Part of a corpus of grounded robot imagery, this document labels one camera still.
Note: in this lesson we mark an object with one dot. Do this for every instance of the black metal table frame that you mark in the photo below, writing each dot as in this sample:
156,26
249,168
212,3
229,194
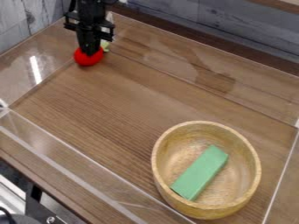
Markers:
46,209

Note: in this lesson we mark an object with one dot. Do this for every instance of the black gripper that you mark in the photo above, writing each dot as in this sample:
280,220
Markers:
86,18

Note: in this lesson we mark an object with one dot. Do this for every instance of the green rectangular block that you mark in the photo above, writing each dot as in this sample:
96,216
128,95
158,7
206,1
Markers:
201,173

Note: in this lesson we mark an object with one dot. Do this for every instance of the red plush strawberry toy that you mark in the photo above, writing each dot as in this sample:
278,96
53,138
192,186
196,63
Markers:
86,60

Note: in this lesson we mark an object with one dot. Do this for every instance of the round wooden bowl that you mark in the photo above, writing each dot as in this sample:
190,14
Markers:
229,192

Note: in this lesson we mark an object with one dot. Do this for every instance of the clear acrylic tray wall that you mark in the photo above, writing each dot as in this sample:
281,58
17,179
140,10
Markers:
79,125

